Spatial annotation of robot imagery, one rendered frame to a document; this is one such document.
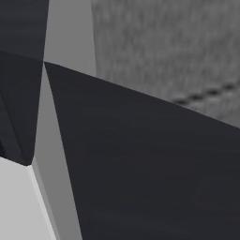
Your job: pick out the dark wooden cupboard panel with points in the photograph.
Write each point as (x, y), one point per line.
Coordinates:
(156, 168)

